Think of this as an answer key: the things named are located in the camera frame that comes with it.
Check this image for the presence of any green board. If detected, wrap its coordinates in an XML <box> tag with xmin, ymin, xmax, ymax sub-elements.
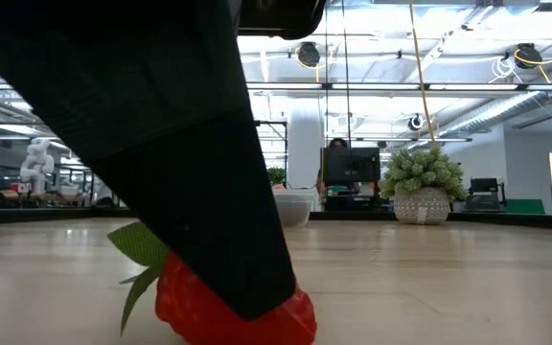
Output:
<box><xmin>504</xmin><ymin>197</ymin><xmax>546</xmax><ymax>216</ymax></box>

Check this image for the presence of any person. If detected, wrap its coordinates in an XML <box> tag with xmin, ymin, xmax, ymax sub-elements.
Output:
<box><xmin>316</xmin><ymin>137</ymin><xmax>361</xmax><ymax>196</ymax></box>

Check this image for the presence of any yellow cable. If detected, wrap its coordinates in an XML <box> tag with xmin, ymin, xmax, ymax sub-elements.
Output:
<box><xmin>407</xmin><ymin>0</ymin><xmax>439</xmax><ymax>148</ymax></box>

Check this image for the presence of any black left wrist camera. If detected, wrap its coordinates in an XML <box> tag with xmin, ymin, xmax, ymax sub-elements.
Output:
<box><xmin>236</xmin><ymin>0</ymin><xmax>328</xmax><ymax>41</ymax></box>

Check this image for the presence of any long ceiling light bar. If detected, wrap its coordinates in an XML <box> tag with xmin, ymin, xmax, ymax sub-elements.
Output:
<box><xmin>245</xmin><ymin>80</ymin><xmax>552</xmax><ymax>93</ymax></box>

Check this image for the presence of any black monitor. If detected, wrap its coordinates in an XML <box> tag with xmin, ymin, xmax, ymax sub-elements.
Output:
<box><xmin>320</xmin><ymin>146</ymin><xmax>382</xmax><ymax>189</ymax></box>

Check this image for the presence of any clear plastic tupperware container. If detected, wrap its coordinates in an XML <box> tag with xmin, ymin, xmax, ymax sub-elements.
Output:
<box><xmin>271</xmin><ymin>188</ymin><xmax>323</xmax><ymax>229</ymax></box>

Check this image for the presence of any black printer device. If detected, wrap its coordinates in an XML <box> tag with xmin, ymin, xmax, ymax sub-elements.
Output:
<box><xmin>464</xmin><ymin>176</ymin><xmax>508</xmax><ymax>213</ymax></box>

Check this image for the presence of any distant work table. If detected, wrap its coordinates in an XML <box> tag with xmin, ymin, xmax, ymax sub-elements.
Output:
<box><xmin>0</xmin><ymin>189</ymin><xmax>96</xmax><ymax>210</ymax></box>

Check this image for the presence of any distant green plant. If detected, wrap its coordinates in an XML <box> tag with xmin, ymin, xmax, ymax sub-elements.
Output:
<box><xmin>266</xmin><ymin>166</ymin><xmax>288</xmax><ymax>189</ymax></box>

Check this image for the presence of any green succulent in white pot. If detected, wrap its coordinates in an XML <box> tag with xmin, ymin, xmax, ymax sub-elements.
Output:
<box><xmin>378</xmin><ymin>145</ymin><xmax>470</xmax><ymax>226</ymax></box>

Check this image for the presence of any black computer case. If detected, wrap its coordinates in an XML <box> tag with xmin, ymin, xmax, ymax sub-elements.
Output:
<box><xmin>322</xmin><ymin>194</ymin><xmax>396</xmax><ymax>214</ymax></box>

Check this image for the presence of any red toy strawberry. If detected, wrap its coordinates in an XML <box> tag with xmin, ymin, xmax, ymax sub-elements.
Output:
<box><xmin>106</xmin><ymin>220</ymin><xmax>318</xmax><ymax>345</ymax></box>

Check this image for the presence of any black ceiling cable reel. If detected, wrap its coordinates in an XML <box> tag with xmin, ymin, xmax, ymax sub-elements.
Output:
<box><xmin>296</xmin><ymin>40</ymin><xmax>323</xmax><ymax>69</ymax></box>
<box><xmin>406</xmin><ymin>112</ymin><xmax>426</xmax><ymax>132</ymax></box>
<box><xmin>514</xmin><ymin>42</ymin><xmax>544</xmax><ymax>71</ymax></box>

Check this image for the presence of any silver ventilation duct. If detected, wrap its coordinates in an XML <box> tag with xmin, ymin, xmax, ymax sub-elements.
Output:
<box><xmin>438</xmin><ymin>90</ymin><xmax>552</xmax><ymax>140</ymax></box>

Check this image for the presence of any thin black hanging cable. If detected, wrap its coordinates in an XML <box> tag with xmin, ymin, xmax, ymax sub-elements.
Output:
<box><xmin>323</xmin><ymin>0</ymin><xmax>331</xmax><ymax>145</ymax></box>

